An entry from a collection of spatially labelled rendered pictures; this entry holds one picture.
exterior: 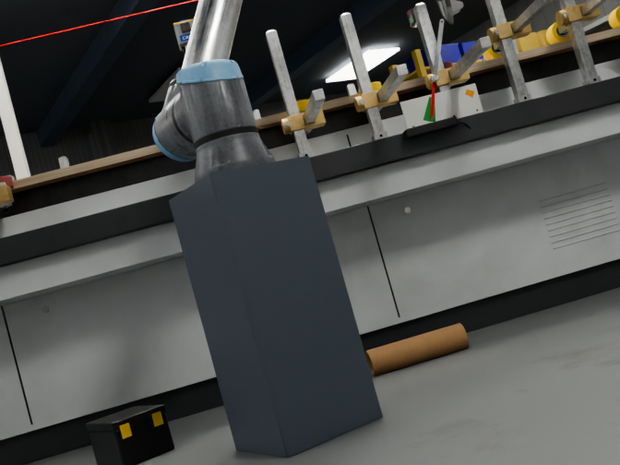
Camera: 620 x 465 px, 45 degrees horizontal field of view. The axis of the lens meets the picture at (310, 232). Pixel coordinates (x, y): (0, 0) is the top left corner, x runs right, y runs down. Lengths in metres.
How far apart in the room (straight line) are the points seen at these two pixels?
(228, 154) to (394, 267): 1.11
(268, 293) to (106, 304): 1.11
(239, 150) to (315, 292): 0.35
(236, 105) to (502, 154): 1.12
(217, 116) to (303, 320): 0.48
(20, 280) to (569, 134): 1.82
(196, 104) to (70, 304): 1.11
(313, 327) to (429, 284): 1.08
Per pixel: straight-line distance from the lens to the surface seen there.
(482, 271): 2.68
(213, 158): 1.65
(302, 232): 1.62
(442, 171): 2.46
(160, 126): 1.89
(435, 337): 2.28
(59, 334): 2.61
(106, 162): 2.56
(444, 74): 2.51
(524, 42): 10.17
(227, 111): 1.67
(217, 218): 1.55
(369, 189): 2.40
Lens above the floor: 0.34
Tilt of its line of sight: 3 degrees up
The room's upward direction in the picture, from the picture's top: 16 degrees counter-clockwise
